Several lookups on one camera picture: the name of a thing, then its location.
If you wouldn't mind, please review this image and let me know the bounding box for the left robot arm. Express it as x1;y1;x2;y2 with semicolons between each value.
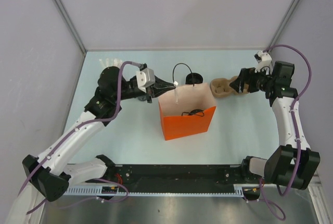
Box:
22;61;177;202

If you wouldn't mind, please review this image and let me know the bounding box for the white cable duct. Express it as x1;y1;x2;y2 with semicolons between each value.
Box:
64;183;259;197

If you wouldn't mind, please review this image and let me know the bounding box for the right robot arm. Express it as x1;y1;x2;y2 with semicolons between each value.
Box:
230;61;321;190

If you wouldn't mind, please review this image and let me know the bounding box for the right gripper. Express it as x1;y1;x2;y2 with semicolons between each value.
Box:
229;65;275;93

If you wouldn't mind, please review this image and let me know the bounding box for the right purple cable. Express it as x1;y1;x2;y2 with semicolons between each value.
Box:
262;44;313;196

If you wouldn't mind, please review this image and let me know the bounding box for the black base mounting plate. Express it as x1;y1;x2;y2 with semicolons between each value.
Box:
85;163;271;193

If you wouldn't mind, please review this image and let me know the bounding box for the purple cable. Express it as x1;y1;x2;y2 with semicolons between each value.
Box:
262;44;313;196
17;61;143;214

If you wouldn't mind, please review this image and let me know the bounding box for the black smooth coffee cup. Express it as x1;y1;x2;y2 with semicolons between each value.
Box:
137;96;152;103

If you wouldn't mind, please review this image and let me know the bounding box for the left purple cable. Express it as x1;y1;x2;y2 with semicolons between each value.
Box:
17;61;143;214

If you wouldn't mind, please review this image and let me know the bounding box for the orange paper bag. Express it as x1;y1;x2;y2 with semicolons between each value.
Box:
158;82;216;141

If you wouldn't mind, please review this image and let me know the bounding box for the black cup lid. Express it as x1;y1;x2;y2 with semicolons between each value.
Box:
189;109;204;117

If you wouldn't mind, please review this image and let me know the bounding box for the black ribbed coffee cup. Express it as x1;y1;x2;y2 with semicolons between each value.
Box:
185;73;203;85

